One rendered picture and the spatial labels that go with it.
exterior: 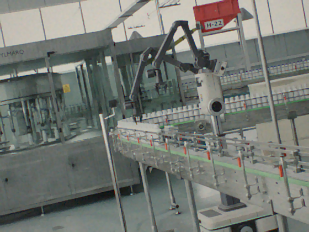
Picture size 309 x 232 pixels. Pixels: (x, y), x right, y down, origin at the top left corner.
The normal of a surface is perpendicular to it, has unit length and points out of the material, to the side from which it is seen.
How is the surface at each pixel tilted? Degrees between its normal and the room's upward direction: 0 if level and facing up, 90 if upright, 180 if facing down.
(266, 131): 90
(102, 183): 90
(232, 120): 90
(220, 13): 90
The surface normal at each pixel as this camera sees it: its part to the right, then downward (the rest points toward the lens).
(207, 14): -0.07, 0.07
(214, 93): 0.27, 0.19
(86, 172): 0.27, -0.06
